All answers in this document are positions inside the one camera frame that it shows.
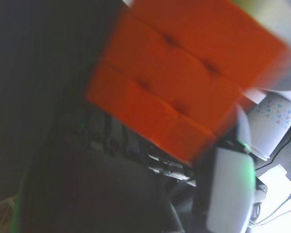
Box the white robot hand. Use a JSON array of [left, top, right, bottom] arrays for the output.
[[21, 104, 257, 233]]

